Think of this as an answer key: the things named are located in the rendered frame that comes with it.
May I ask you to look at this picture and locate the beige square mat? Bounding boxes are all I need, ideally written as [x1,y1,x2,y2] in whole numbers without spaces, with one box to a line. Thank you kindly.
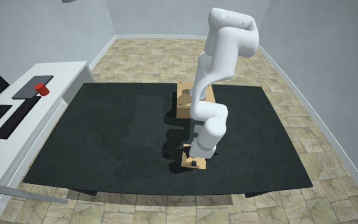
[181,144,206,169]

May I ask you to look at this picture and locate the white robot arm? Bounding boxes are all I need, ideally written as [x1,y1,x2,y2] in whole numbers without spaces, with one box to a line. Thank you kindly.
[189,8,259,151]

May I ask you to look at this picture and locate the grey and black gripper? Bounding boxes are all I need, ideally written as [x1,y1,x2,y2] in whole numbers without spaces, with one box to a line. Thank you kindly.
[182,141,219,161]

